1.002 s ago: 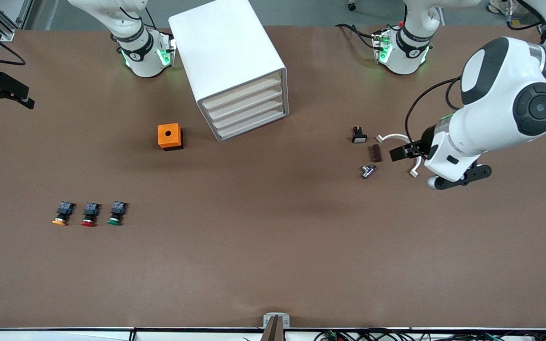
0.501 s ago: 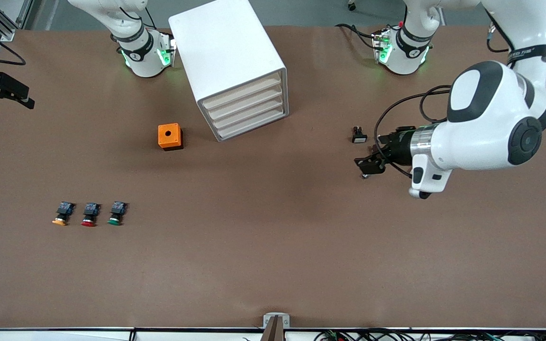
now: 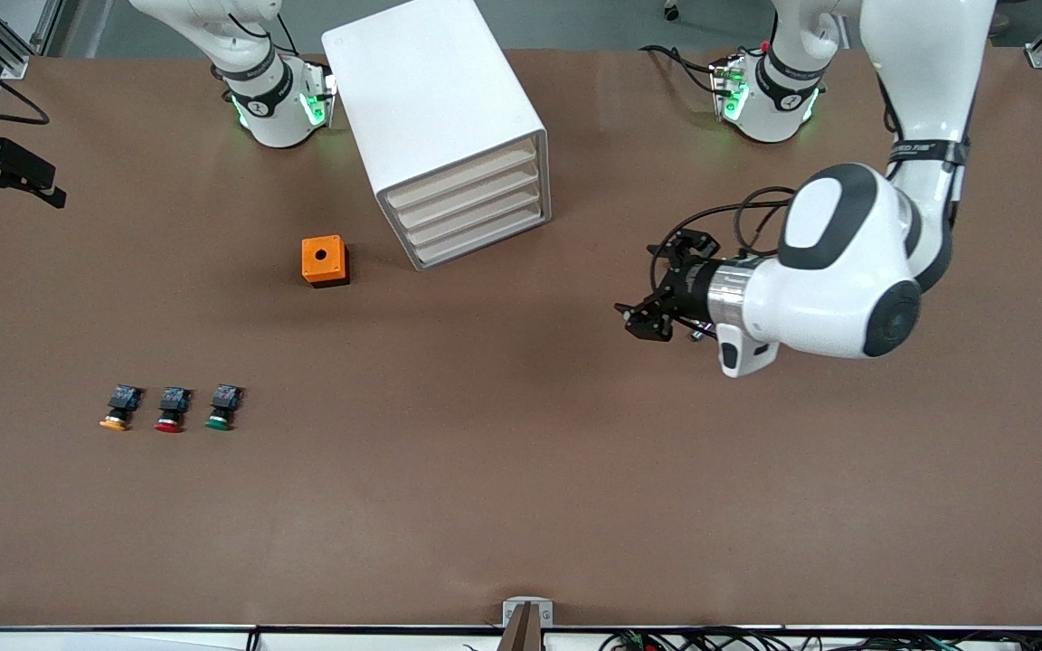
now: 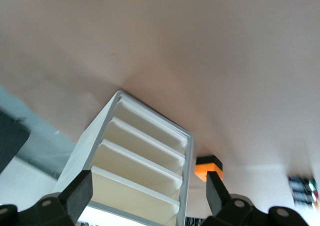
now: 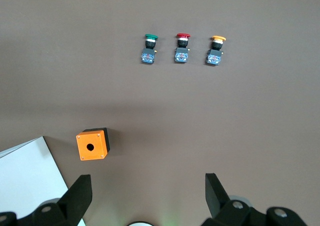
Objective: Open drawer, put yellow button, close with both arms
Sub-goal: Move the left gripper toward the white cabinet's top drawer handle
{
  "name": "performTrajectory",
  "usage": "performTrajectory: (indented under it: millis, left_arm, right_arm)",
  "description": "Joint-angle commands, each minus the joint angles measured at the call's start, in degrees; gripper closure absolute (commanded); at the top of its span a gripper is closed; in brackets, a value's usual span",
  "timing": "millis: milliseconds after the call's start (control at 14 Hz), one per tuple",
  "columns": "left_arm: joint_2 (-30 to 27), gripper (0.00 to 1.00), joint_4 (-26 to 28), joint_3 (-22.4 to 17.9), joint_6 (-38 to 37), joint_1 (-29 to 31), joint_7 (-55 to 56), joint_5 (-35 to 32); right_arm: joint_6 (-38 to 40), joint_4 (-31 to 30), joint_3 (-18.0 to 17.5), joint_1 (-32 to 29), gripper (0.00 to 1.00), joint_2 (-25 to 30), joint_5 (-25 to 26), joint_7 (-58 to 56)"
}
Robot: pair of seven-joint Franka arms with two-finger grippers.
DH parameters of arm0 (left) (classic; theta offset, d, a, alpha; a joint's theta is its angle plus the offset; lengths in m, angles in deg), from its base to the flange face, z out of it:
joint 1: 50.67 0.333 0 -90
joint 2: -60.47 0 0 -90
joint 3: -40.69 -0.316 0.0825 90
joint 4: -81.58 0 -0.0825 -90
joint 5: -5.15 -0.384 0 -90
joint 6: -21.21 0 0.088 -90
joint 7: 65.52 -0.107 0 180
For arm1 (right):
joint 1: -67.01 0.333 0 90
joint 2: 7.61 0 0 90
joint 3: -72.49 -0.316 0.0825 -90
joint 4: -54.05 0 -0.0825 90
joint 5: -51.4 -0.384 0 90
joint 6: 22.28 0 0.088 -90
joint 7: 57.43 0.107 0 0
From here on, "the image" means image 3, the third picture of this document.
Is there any yellow mushroom push button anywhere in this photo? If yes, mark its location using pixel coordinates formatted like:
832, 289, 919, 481
99, 384, 144, 432

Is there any red mushroom push button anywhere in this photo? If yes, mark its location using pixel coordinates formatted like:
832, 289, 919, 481
154, 386, 194, 434

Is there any green mushroom push button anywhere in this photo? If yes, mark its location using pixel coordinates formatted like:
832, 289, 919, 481
204, 384, 245, 431

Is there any black arm base cable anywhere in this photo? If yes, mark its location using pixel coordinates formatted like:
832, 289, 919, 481
639, 43, 730, 96

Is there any orange button enclosure box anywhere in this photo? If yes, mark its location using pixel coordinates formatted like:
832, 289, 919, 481
301, 235, 350, 288

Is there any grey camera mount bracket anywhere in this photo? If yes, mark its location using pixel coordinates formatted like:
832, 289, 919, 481
498, 597, 554, 651

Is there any tangled cable bundle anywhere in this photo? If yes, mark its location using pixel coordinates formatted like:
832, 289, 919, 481
598, 627, 1042, 651

